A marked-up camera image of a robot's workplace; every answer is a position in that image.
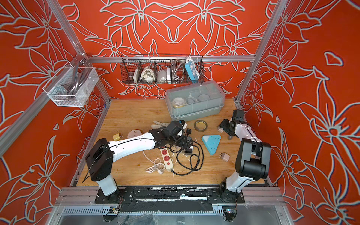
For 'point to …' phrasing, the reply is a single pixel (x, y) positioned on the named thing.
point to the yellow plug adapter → (116, 137)
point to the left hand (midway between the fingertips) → (188, 140)
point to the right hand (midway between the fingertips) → (220, 125)
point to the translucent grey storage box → (194, 101)
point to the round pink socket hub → (133, 132)
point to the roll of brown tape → (199, 130)
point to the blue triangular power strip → (211, 142)
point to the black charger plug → (188, 152)
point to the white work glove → (159, 125)
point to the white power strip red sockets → (167, 158)
